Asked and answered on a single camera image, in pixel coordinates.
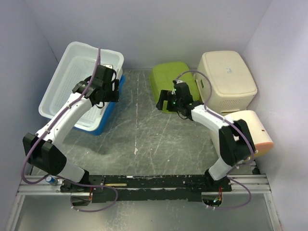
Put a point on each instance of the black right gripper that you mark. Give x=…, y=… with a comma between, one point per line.
x=166, y=95

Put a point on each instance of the aluminium rail frame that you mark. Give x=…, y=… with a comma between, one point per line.
x=241, y=184

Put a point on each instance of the translucent white plastic tub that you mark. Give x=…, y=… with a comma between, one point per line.
x=76, y=64

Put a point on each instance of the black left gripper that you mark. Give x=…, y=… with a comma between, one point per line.
x=113, y=96

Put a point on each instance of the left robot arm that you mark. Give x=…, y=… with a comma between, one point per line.
x=43, y=148

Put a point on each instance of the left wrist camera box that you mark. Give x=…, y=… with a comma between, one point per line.
x=108, y=66

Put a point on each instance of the blue plastic tub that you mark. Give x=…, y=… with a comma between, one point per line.
x=95, y=119

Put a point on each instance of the lime green plastic basin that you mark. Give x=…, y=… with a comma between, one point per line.
x=175, y=76

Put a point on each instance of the blue capacitor cylinder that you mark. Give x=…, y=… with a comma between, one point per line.
x=52, y=180

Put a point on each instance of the cream perforated storage basket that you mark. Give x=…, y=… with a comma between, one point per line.
x=224, y=81

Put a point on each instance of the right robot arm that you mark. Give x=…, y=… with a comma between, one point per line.
x=234, y=137

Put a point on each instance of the cream cylindrical bin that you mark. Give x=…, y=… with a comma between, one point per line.
x=262, y=141

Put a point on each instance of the wooden stick on base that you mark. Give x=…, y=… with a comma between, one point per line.
x=116, y=185

